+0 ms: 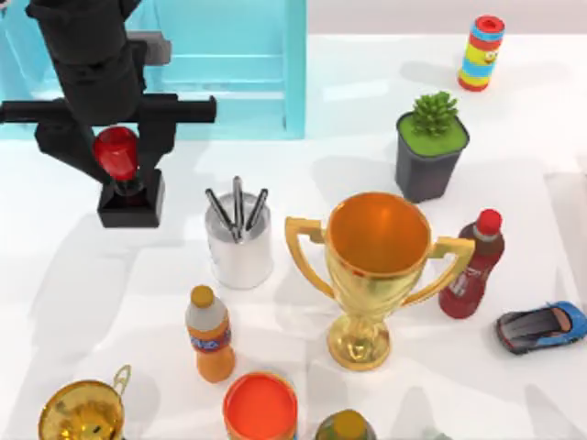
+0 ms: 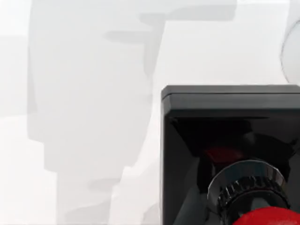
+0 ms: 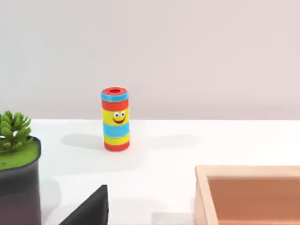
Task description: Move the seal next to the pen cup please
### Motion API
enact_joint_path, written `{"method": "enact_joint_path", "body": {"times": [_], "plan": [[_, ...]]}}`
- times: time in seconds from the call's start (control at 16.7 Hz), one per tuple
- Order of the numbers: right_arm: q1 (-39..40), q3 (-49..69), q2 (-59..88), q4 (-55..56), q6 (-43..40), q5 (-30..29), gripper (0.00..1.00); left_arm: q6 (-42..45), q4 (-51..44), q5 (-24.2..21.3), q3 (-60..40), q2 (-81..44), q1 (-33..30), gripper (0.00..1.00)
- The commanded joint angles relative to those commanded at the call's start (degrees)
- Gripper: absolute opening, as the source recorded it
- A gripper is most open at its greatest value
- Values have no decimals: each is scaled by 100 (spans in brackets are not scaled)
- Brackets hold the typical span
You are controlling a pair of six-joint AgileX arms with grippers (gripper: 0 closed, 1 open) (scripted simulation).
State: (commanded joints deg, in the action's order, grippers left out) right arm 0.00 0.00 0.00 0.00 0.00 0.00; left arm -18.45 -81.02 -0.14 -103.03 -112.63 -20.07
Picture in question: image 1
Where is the white pen cup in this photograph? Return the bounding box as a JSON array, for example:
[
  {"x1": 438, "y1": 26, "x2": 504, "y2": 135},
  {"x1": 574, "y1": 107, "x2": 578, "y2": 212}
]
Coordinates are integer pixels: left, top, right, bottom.
[{"x1": 205, "y1": 191, "x2": 275, "y2": 291}]

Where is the black pen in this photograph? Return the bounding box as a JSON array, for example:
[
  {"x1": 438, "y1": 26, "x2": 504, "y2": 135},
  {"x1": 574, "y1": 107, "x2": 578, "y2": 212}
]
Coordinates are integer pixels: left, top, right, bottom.
[
  {"x1": 204, "y1": 187, "x2": 241, "y2": 243},
  {"x1": 243, "y1": 187, "x2": 270, "y2": 232},
  {"x1": 231, "y1": 175, "x2": 245, "y2": 240}
]

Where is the dark red bottle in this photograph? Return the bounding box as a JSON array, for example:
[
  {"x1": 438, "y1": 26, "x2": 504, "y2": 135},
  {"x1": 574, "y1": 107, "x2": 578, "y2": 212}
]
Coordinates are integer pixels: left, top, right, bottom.
[{"x1": 437, "y1": 208, "x2": 506, "y2": 320}]

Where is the small gold trophy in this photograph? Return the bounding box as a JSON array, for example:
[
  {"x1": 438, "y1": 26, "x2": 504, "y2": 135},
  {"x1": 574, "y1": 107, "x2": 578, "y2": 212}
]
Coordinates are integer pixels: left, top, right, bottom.
[{"x1": 37, "y1": 364, "x2": 135, "y2": 440}]

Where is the orange bottle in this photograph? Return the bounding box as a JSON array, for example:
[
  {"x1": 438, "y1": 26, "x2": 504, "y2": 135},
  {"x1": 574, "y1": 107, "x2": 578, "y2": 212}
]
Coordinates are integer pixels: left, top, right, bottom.
[{"x1": 183, "y1": 284, "x2": 237, "y2": 384}]

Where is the large gold trophy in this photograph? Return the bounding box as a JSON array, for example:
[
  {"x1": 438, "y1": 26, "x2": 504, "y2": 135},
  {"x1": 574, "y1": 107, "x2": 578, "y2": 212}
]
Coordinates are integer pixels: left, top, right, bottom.
[{"x1": 283, "y1": 191, "x2": 476, "y2": 372}]

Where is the grey rounded box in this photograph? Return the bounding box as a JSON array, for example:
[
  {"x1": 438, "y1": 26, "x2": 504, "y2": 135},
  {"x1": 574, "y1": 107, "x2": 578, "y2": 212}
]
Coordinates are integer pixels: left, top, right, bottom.
[{"x1": 125, "y1": 30, "x2": 173, "y2": 68}]

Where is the colourful striped bottle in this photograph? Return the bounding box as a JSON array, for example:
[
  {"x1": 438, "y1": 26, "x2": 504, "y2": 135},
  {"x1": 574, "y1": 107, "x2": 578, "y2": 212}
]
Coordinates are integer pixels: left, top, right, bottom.
[{"x1": 457, "y1": 15, "x2": 506, "y2": 93}]

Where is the green bottle with yellow cap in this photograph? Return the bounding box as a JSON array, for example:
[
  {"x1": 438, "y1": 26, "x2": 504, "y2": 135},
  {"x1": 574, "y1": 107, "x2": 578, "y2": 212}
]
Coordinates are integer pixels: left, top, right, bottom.
[{"x1": 313, "y1": 408, "x2": 380, "y2": 440}]

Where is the grey pot with green plant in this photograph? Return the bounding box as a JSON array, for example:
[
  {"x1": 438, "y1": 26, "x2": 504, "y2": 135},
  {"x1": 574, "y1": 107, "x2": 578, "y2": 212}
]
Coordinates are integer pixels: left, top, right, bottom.
[{"x1": 394, "y1": 90, "x2": 471, "y2": 204}]

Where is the blue and black toy car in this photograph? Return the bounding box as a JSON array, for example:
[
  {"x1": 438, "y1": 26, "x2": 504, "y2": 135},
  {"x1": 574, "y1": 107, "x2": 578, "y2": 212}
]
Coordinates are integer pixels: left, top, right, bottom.
[{"x1": 494, "y1": 300, "x2": 587, "y2": 357}]

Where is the light blue rack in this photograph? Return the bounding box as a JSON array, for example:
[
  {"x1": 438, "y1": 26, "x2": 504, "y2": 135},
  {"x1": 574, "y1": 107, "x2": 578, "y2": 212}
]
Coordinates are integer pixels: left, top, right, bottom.
[{"x1": 0, "y1": 0, "x2": 306, "y2": 141}]

